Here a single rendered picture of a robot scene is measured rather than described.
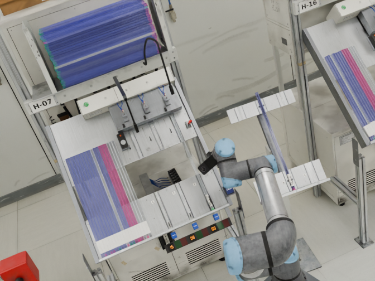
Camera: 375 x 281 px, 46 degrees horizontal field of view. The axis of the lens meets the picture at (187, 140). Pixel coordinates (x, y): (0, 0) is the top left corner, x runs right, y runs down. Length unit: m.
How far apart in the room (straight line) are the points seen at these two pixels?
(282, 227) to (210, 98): 2.78
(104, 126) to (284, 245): 1.18
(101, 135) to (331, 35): 1.35
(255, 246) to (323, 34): 1.48
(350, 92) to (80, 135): 1.41
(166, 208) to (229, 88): 2.22
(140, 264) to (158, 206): 0.60
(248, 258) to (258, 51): 2.96
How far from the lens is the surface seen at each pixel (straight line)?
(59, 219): 3.78
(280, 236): 1.46
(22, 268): 2.31
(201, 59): 3.98
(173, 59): 2.28
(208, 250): 2.77
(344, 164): 2.89
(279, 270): 1.88
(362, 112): 2.48
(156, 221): 2.16
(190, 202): 2.17
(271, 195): 1.59
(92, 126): 2.27
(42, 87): 2.32
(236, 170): 1.73
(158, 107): 2.21
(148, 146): 2.22
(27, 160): 4.07
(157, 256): 2.67
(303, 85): 2.71
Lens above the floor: 2.16
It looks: 32 degrees down
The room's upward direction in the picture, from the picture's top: 17 degrees counter-clockwise
